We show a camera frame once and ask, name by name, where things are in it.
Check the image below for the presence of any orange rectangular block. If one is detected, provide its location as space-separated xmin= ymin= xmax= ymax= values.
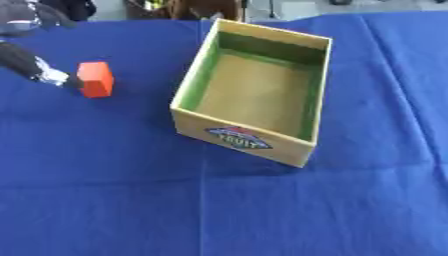
xmin=75 ymin=61 xmax=116 ymax=99

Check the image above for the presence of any brown wooden chair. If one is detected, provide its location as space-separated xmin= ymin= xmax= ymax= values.
xmin=122 ymin=0 xmax=245 ymax=22

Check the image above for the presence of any black tripod leg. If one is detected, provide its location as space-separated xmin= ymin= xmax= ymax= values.
xmin=266 ymin=0 xmax=280 ymax=20

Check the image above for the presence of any black bag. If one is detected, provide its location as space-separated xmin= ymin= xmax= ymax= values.
xmin=40 ymin=0 xmax=98 ymax=22

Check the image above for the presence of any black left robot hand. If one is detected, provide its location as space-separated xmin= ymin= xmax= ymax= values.
xmin=0 ymin=41 xmax=86 ymax=90

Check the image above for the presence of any tan cardboard box green inside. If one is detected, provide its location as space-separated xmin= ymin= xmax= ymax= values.
xmin=168 ymin=18 xmax=335 ymax=169

